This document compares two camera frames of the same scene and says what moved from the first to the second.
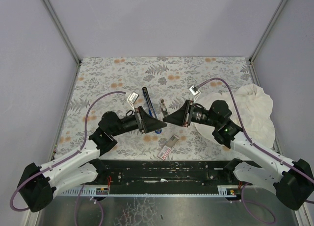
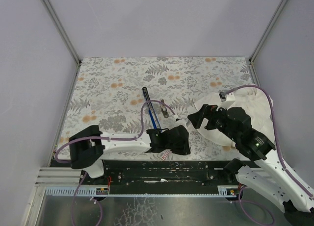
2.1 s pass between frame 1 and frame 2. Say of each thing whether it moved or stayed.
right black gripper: moved
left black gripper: moved
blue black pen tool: stayed
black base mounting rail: stayed
